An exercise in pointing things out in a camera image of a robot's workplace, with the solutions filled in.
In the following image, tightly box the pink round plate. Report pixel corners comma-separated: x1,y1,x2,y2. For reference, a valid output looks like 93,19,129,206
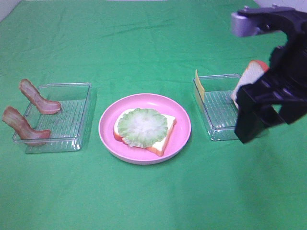
98,93,191,165

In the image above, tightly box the yellow cheese slice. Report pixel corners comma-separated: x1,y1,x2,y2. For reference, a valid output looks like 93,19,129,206
195,69,205,102

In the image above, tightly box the right clear plastic tray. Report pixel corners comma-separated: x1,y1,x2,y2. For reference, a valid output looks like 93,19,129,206
193,73,240,141

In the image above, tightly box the left clear plastic tray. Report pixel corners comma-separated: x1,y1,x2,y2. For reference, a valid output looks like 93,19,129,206
12,83,92,154

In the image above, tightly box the bread slice in right tray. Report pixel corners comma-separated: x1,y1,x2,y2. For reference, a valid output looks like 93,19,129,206
231,60,269,109

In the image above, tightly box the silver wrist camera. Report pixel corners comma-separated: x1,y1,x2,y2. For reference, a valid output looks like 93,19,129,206
231,6,270,37

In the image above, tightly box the green lettuce leaf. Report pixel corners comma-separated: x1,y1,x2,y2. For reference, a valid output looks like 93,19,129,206
117,108,168,148

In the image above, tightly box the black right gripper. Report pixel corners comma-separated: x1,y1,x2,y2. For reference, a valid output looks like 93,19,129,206
235,6,307,143

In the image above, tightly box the bread slice from tray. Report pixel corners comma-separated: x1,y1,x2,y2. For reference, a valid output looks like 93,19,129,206
113,108,177,157

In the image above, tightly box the bacon strip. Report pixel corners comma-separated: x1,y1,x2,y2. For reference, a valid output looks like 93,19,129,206
19,79,61,115
2,106,51,140

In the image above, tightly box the clear plastic tray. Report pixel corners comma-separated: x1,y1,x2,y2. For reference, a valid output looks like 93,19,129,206
12,83,92,154
193,73,240,141

